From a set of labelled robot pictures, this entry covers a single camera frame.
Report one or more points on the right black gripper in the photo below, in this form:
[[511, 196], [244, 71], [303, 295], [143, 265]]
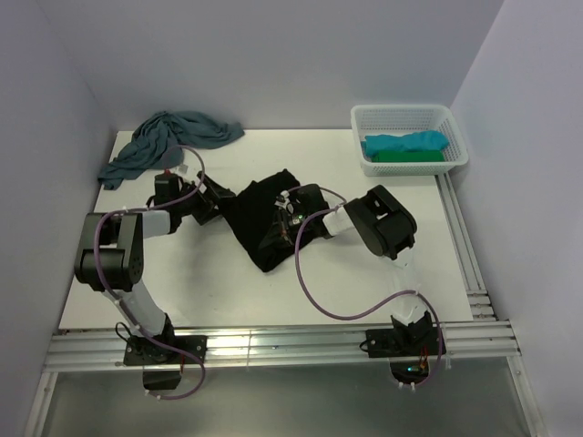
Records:
[[281, 235]]

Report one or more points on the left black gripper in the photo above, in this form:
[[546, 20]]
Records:
[[206, 211]]

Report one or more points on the black t shirt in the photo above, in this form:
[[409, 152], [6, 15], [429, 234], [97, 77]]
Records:
[[250, 214]]

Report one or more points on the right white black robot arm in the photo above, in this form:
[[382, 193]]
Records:
[[387, 229]]

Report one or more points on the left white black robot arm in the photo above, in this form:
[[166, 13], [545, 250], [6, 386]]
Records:
[[110, 260]]

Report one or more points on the grey blue crumpled t shirt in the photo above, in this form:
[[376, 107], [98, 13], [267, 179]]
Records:
[[157, 144]]

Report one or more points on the rolled green t shirt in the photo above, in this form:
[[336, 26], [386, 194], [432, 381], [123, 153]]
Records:
[[425, 156]]

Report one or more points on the white plastic basket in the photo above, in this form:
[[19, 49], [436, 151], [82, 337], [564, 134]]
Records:
[[399, 120]]

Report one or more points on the rolled turquoise t shirt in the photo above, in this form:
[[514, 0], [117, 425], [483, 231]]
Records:
[[417, 141]]

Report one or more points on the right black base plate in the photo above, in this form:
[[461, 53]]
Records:
[[401, 342]]

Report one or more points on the aluminium rail frame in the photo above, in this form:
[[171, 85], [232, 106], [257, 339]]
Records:
[[275, 365]]

